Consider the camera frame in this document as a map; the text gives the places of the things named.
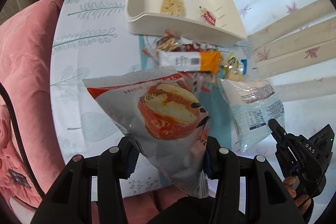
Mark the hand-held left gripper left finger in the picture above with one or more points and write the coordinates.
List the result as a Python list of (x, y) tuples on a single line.
[(123, 153)]

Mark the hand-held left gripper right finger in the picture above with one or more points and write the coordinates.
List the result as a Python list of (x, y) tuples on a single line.
[(223, 161)]

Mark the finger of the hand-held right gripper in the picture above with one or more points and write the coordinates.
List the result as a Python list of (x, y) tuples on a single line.
[(277, 129)]

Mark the light blue bread packet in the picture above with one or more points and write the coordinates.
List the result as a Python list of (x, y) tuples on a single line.
[(252, 108)]

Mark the grey red bread packet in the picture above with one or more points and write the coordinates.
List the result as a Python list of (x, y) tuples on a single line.
[(162, 108)]

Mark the green snack packet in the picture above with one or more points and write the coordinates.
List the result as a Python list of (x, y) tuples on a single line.
[(232, 67)]

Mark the orange snack bar packet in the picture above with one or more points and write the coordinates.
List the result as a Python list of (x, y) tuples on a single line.
[(210, 61)]

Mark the person's right hand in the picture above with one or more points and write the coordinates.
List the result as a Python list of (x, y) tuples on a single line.
[(290, 183)]

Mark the person's black clothing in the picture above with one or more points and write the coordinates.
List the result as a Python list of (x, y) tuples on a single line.
[(183, 213)]

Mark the red brown snack packet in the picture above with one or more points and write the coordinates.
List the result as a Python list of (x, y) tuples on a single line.
[(202, 82)]

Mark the beige maple leaf quilt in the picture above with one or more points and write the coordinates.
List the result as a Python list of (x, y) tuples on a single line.
[(294, 40)]

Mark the dark blue tag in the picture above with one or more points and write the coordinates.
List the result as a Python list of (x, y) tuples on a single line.
[(18, 178)]

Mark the red white snack packet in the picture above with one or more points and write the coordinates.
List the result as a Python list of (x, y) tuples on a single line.
[(197, 47)]

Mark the clear peanut brittle packet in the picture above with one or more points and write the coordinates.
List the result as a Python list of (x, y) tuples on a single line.
[(168, 44)]

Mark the pink plush sofa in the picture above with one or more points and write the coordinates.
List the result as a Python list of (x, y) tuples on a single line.
[(26, 69)]

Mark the small red snack packet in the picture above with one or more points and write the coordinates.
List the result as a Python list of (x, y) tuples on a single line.
[(208, 16)]

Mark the clear cracker packet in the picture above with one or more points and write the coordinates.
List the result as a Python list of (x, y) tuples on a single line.
[(172, 6)]

